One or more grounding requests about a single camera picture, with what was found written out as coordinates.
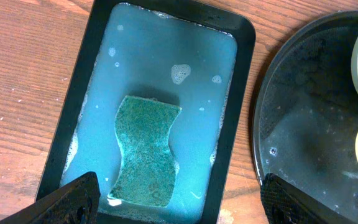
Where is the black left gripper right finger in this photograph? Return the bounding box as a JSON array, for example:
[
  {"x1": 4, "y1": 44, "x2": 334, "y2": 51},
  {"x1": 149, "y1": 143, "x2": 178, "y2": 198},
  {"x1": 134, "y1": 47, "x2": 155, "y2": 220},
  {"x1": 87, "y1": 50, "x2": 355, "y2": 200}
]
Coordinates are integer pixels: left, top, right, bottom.
[{"x1": 260, "y1": 173, "x2": 352, "y2": 224}]

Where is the round black tray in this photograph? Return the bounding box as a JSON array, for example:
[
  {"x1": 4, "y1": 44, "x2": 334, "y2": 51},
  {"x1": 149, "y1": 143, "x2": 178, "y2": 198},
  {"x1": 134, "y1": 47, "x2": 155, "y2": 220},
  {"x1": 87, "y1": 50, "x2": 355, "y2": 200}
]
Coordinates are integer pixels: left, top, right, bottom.
[{"x1": 252, "y1": 11, "x2": 358, "y2": 223}]

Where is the black rectangular water tray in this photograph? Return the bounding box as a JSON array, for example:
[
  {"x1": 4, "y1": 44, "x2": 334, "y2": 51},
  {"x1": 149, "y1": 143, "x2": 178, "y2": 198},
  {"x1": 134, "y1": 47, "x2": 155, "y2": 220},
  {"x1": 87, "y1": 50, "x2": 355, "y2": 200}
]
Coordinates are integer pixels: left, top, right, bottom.
[{"x1": 37, "y1": 1, "x2": 256, "y2": 223}]

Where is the green yellow sponge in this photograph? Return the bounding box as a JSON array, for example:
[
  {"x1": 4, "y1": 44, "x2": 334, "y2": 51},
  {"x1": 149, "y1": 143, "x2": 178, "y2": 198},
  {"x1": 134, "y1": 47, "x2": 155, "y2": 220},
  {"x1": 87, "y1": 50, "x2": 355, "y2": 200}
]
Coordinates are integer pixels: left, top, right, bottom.
[{"x1": 108, "y1": 96, "x2": 181, "y2": 207}]

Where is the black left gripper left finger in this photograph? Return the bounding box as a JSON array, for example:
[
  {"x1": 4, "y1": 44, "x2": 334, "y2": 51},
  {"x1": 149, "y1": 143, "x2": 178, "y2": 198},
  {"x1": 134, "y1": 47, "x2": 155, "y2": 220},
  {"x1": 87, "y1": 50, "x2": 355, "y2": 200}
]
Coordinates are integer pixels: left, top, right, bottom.
[{"x1": 0, "y1": 172, "x2": 101, "y2": 224}]

